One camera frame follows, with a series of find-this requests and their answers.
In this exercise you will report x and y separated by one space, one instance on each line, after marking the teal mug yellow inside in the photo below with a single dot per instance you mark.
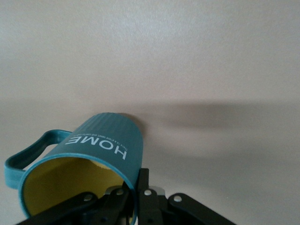
105 140

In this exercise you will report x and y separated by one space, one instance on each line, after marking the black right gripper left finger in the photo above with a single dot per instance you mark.
82 211

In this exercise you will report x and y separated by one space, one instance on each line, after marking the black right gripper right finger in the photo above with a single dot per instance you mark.
164 213

